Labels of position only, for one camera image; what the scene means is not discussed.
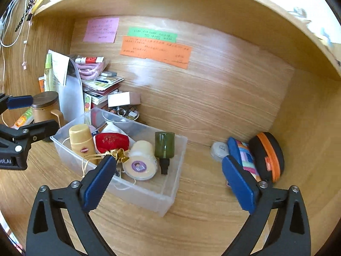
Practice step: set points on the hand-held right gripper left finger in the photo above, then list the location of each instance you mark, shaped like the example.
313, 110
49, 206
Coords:
98, 184

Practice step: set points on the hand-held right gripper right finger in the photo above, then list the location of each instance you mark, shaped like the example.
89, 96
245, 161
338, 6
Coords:
239, 184

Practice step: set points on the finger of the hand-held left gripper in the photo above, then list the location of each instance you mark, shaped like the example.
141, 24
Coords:
20, 102
40, 129

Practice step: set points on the yellow lotion bottle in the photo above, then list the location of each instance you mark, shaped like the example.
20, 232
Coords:
82, 141

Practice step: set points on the red pouch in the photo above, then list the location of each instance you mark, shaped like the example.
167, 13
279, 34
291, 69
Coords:
110, 141

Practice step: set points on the clear plastic box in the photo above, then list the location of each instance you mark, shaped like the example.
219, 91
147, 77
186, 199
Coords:
149, 192

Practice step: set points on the wooden desktop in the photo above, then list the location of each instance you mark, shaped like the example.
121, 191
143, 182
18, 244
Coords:
202, 218

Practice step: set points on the green and orange tube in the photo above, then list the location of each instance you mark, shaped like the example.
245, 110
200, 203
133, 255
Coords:
22, 118

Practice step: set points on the brown mug with wooden lid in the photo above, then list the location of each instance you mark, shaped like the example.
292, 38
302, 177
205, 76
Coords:
44, 112

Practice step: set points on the blue pencil case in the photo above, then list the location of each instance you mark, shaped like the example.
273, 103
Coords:
245, 157

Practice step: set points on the orange carton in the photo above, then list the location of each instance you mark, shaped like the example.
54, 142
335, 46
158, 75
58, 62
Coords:
41, 84

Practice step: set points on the white round tin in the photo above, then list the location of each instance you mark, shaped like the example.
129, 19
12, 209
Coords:
219, 152

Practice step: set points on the green spray bottle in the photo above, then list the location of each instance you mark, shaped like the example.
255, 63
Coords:
48, 72

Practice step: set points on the translucent file holder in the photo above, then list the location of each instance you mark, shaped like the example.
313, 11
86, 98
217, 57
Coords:
72, 98

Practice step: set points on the cream tape roll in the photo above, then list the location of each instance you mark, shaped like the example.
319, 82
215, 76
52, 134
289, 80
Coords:
140, 162

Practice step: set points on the black case with orange zipper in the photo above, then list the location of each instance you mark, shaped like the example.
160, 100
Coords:
274, 152

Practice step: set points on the white paper sheets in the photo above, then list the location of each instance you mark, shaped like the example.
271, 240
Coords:
60, 66

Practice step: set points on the fruit sticker sheet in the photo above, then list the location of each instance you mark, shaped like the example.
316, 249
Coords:
88, 102

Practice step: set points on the glass bowl of trinkets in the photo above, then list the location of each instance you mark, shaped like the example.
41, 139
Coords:
128, 113

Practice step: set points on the stack of booklets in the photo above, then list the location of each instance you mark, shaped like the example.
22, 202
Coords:
102, 85

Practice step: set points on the dark green bottle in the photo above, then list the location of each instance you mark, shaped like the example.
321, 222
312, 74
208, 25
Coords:
164, 145

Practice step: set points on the red and white tube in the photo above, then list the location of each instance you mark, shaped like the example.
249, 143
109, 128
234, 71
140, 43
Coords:
89, 59

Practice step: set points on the white cardboard box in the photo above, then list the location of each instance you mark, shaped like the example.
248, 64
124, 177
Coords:
122, 99

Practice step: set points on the pink paper note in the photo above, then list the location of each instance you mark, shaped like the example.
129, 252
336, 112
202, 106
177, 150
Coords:
101, 30

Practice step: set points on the orange paper note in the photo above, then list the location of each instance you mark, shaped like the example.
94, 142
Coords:
159, 52

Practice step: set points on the green paper note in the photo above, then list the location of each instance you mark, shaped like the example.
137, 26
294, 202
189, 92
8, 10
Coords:
151, 34

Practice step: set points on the wooden shelf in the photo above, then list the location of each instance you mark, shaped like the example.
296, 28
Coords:
186, 2

